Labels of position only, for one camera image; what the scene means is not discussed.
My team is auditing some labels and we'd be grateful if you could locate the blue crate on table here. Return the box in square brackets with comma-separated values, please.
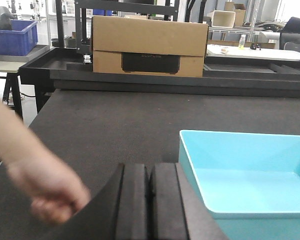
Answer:
[0, 20, 38, 56]

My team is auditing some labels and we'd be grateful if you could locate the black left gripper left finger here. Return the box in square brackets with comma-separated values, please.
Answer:
[55, 164, 148, 240]

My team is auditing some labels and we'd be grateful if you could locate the brown cardboard box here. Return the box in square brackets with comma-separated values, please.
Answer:
[92, 15, 209, 78]

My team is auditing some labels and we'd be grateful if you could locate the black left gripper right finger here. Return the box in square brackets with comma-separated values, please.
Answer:
[150, 163, 228, 240]

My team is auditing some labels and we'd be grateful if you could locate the black side tray table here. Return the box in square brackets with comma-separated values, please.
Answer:
[19, 47, 93, 112]

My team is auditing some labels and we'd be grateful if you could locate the bare human forearm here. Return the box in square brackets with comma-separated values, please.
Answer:
[0, 102, 56, 167]

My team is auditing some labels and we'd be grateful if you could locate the yellow liquid bottle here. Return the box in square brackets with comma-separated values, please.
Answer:
[238, 34, 246, 50]

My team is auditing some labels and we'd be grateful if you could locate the open beige cardboard box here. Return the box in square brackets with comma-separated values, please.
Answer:
[207, 10, 236, 28]

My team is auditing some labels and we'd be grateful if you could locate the light blue plastic bin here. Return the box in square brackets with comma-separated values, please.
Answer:
[178, 130, 300, 240]

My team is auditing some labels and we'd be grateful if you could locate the dark grey conveyor belt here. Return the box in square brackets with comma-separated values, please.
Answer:
[0, 80, 300, 240]

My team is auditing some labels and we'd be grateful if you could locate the bare human hand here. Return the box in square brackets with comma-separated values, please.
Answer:
[4, 149, 91, 224]

